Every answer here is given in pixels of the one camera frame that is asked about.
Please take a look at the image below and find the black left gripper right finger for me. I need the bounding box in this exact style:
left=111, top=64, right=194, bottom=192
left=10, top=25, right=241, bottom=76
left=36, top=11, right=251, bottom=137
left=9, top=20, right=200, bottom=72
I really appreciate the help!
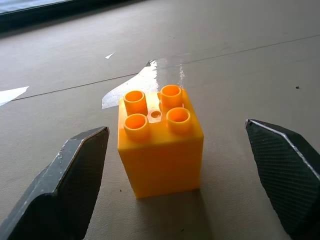
left=244, top=119, right=320, bottom=240

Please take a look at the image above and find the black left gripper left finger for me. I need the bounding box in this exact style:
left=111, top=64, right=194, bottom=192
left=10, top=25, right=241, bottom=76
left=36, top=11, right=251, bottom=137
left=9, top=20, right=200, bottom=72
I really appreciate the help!
left=0, top=126, right=110, bottom=240

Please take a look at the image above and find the orange four-stud building block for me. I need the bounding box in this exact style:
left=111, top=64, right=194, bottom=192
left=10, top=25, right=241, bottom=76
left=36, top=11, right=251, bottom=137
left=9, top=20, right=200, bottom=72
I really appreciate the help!
left=117, top=84, right=205, bottom=200

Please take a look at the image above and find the clear tape patch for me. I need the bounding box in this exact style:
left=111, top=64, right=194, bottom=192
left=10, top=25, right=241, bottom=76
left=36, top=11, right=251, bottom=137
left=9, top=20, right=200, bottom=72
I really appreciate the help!
left=101, top=58, right=186, bottom=110

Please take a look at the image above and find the dark rail along table edge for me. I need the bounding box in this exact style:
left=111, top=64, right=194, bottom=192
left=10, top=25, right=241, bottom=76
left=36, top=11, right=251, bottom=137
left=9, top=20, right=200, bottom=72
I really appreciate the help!
left=0, top=0, right=141, bottom=33

